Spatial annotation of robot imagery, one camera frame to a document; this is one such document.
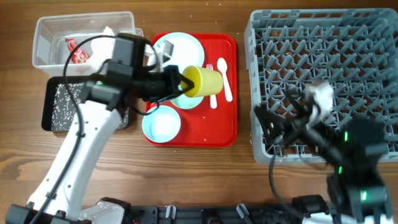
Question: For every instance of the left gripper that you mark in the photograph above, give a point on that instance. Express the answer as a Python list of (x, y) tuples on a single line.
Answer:
[(175, 91)]

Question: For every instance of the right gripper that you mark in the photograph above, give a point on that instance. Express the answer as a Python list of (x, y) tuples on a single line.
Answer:
[(285, 126)]

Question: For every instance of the small green bowl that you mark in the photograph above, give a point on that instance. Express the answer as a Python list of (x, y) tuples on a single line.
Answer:
[(186, 103)]

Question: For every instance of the yellow plastic cup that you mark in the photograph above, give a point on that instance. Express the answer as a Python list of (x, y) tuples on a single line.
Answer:
[(206, 82)]

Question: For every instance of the large light blue plate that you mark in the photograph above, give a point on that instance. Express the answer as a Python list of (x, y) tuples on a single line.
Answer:
[(187, 50)]

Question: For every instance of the white plastic fork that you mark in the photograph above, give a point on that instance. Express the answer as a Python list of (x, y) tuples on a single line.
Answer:
[(213, 100)]

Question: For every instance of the light blue bowl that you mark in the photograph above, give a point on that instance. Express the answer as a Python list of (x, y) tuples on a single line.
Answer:
[(162, 124)]

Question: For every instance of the white paper napkin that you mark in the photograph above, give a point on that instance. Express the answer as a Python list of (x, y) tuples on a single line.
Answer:
[(102, 49)]

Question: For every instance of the red snack wrapper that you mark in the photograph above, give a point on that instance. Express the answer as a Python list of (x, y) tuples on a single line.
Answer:
[(79, 56)]

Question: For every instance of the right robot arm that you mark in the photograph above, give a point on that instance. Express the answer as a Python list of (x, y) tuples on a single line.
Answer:
[(356, 188)]

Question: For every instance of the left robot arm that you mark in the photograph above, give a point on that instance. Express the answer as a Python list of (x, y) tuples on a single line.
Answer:
[(103, 100)]

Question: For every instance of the grey dishwasher rack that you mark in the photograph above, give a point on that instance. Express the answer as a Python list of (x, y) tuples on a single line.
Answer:
[(354, 49)]

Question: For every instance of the clear plastic waste bin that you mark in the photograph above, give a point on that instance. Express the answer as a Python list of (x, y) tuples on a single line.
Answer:
[(50, 49)]

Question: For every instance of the red serving tray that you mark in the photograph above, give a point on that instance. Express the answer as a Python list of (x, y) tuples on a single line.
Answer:
[(203, 126)]

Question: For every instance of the white plastic spoon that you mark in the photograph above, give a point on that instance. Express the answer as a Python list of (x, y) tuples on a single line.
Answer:
[(222, 68)]

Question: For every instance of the food scraps and rice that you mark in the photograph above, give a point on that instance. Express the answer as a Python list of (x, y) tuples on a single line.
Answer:
[(63, 110)]

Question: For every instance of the black plastic tray bin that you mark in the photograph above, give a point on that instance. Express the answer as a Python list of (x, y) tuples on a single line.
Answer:
[(75, 85)]

